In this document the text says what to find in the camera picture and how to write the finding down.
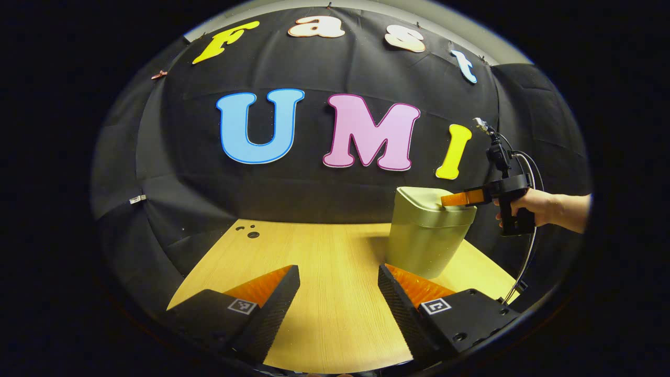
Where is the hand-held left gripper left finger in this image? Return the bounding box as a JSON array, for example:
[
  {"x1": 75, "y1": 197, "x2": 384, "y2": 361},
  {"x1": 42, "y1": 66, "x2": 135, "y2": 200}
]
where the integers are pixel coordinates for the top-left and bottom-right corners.
[{"x1": 164, "y1": 265, "x2": 301, "y2": 365}]

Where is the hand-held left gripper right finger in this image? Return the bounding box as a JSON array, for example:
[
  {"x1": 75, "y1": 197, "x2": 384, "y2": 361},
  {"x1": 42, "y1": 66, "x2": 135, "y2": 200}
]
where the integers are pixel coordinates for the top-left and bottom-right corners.
[{"x1": 377, "y1": 264, "x2": 522, "y2": 363}]

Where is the green desktop garbage bin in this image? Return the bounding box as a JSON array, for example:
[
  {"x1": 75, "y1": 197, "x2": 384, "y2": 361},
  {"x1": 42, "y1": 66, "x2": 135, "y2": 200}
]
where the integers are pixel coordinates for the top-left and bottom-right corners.
[{"x1": 386, "y1": 186, "x2": 478, "y2": 280}]

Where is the wooden desktop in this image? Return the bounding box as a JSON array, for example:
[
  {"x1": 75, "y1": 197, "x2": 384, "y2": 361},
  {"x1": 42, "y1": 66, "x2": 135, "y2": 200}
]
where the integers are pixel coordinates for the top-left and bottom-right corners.
[{"x1": 166, "y1": 219, "x2": 522, "y2": 375}]

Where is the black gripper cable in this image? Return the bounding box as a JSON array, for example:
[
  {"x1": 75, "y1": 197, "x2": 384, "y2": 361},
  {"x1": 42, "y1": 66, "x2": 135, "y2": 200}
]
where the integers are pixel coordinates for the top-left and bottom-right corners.
[{"x1": 501, "y1": 151, "x2": 545, "y2": 305}]

